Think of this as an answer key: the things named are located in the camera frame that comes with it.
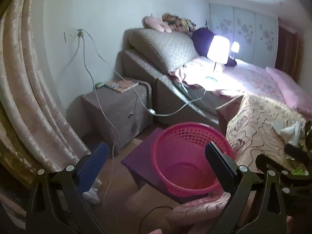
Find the rose pattern blanket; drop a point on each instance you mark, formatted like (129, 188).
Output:
(256, 126)

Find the dark red curtain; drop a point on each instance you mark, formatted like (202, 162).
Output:
(286, 51)

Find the brown upholstered bed frame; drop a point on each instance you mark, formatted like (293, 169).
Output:
(146, 73)

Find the pink floral bedsheet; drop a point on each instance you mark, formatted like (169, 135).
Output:
(248, 78)

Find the dark purple cloth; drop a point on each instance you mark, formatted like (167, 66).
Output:
(201, 41)

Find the wall socket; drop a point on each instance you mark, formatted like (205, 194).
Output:
(80, 33)

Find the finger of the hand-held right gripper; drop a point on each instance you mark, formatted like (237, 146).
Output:
(297, 152)

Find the small green object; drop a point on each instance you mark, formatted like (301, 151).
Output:
(99, 85)

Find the floral sliding door wardrobe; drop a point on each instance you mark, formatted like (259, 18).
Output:
(243, 29)

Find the white tissue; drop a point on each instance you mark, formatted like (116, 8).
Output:
(288, 132)

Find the white shade table lamp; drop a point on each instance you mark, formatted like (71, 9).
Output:
(218, 48)

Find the pink book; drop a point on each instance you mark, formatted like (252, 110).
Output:
(123, 85)

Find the white fuzzy object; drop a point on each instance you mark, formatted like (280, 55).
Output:
(91, 195)

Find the purple floor mat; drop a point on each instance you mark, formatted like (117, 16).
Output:
(143, 156)

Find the floral plush toys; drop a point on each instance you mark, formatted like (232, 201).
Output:
(179, 22)

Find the brown upholstered nightstand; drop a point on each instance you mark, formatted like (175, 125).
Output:
(114, 107)

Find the pink neck pillow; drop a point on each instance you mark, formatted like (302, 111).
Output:
(156, 23)

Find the pink plastic basket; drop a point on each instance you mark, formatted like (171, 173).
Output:
(180, 141)

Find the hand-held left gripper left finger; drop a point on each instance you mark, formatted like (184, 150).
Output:
(92, 168)

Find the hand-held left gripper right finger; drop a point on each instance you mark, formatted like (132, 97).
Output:
(220, 168)

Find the grey headboard cushion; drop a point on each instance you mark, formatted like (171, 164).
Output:
(165, 48)

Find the pale patterned curtain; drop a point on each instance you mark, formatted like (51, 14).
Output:
(36, 102)

